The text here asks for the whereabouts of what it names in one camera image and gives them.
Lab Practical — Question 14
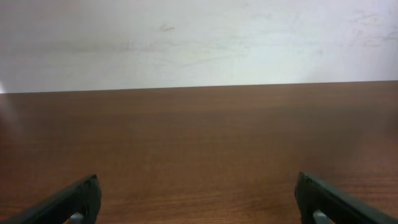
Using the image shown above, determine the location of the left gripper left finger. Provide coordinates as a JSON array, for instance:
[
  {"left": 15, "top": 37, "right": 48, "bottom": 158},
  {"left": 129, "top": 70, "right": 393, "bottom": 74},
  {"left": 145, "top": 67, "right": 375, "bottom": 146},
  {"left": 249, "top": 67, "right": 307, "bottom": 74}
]
[{"left": 1, "top": 174, "right": 102, "bottom": 224}]

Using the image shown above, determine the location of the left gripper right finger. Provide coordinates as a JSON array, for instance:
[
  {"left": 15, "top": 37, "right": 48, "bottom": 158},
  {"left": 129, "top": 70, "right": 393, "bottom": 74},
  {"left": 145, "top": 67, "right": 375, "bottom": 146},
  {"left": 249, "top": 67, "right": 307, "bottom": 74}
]
[{"left": 295, "top": 172, "right": 397, "bottom": 224}]

